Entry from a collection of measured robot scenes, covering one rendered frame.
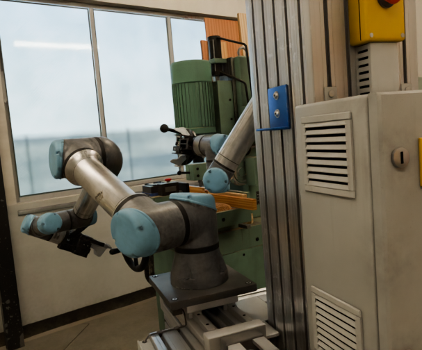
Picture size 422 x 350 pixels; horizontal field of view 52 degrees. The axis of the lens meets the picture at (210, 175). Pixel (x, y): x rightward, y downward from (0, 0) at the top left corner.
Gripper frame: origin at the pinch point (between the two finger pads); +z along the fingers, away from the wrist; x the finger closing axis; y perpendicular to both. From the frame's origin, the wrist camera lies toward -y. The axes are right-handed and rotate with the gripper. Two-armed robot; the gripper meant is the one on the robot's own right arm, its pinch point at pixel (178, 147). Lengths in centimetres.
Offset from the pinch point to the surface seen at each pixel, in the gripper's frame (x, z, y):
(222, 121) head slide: -14.9, 5.5, -22.5
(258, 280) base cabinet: 50, -10, -41
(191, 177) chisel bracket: 10.8, 10.9, -14.1
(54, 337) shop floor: 120, 127, 1
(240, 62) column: -41.1, 1.8, -25.7
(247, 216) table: 23.3, -17.1, -25.2
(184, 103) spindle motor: -19.1, 8.2, -4.5
